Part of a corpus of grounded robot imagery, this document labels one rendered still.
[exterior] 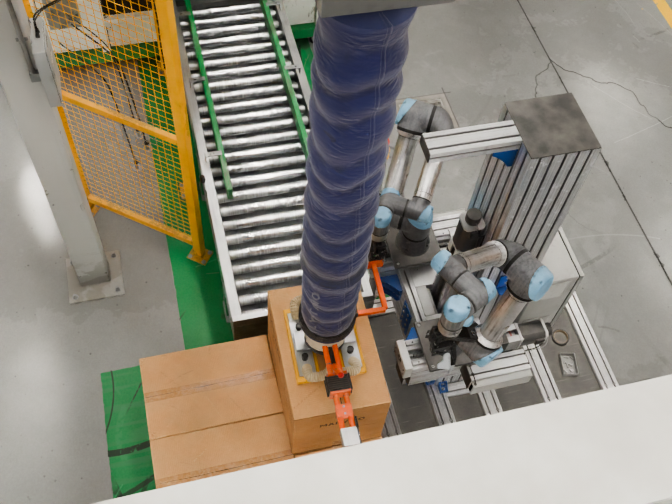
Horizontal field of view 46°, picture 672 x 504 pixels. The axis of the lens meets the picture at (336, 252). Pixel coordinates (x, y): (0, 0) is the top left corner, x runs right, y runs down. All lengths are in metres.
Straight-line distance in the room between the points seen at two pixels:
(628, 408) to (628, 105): 5.27
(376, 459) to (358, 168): 1.59
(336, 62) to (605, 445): 1.37
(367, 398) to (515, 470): 2.60
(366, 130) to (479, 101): 3.58
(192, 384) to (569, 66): 3.65
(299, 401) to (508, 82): 3.26
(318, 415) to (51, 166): 1.65
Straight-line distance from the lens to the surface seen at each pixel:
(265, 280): 3.97
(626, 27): 6.56
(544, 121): 2.75
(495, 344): 3.09
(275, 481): 0.67
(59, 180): 3.92
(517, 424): 0.71
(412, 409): 4.09
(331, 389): 3.12
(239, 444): 3.62
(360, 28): 1.83
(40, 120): 3.62
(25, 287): 4.78
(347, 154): 2.14
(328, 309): 2.89
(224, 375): 3.74
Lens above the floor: 3.96
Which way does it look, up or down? 57 degrees down
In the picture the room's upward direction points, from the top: 7 degrees clockwise
